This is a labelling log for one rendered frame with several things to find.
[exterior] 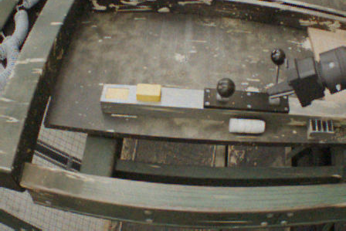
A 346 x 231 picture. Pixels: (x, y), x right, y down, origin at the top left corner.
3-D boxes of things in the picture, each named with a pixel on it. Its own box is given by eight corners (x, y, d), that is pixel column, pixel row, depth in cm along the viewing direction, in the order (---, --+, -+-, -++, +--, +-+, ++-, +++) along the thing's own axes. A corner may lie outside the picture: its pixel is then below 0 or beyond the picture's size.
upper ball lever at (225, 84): (229, 107, 89) (236, 96, 76) (212, 107, 89) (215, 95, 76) (231, 90, 89) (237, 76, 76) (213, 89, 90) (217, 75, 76)
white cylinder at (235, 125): (228, 134, 88) (262, 136, 88) (230, 127, 86) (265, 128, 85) (228, 123, 90) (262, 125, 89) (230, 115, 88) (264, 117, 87)
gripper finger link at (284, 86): (269, 87, 80) (293, 79, 77) (269, 99, 78) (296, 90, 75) (266, 82, 79) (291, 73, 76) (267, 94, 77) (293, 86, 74)
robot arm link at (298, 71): (287, 84, 69) (339, 66, 64) (281, 48, 75) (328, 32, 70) (305, 121, 77) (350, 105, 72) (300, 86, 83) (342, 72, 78)
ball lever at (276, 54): (281, 110, 86) (287, 52, 81) (266, 108, 86) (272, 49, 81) (279, 103, 89) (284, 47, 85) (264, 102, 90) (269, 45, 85)
